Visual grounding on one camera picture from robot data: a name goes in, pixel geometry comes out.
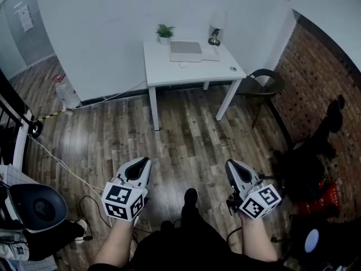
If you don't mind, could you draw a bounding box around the white shade table lamp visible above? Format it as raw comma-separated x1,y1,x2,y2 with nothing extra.
208,10,228,46

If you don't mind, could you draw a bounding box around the black and white headset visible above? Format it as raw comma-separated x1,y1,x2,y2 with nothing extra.
0,182,69,234

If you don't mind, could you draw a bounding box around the person's left forearm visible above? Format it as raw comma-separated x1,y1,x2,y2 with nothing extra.
93,217,140,271

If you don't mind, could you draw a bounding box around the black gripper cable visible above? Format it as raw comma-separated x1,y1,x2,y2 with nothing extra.
225,226,243,243

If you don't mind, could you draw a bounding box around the clear plastic bottle red label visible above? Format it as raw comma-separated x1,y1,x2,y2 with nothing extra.
55,74,82,109

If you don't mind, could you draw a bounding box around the person's right forearm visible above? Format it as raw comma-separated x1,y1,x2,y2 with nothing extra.
239,212,279,263

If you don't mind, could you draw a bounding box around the black floor cable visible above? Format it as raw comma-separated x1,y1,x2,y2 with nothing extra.
78,195,113,241

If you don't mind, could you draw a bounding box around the white rectangular tray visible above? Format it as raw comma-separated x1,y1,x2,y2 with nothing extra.
201,45,222,63

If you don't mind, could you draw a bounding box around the white table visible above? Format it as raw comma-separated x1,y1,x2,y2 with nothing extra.
143,40,247,132

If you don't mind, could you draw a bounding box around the yellow black striped cable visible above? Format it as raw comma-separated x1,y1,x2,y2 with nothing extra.
36,107,77,123

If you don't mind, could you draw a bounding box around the black machine with white disc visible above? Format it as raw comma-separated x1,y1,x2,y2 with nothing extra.
287,213,361,271

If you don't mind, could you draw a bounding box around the white floor cable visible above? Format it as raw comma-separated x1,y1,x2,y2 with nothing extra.
27,133,105,192

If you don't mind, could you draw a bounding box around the black round chair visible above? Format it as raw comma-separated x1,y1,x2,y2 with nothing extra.
239,68,286,128

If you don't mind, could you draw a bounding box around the thin grey cable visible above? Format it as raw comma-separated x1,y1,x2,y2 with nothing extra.
64,80,148,112

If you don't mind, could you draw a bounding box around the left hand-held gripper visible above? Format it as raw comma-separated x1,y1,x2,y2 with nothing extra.
100,157,152,223

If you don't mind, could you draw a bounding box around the white paper notice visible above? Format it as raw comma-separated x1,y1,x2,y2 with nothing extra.
14,6,34,33

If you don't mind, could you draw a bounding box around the white bag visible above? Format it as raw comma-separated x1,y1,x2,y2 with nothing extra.
0,230,32,263

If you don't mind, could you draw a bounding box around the green potted plant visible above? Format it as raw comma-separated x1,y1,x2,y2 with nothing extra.
156,23,176,46

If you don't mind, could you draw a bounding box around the person's black shoe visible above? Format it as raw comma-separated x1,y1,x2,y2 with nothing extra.
183,187,199,209

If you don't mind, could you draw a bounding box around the white gridded board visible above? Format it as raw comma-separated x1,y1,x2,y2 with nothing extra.
0,164,39,186

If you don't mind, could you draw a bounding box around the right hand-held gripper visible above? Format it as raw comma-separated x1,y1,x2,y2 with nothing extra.
225,159,283,220

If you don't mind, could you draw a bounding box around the black round wheel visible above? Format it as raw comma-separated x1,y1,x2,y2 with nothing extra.
30,121,44,137

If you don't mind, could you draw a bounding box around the black metal railing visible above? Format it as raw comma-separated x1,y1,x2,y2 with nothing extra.
0,69,32,172

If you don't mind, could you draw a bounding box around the black office chair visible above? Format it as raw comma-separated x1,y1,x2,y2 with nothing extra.
272,94,346,204

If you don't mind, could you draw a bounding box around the person's black clothing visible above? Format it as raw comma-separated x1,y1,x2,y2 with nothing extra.
131,204,285,271

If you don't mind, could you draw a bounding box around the grey divided tray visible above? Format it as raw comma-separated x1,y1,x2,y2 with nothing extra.
169,40,203,63

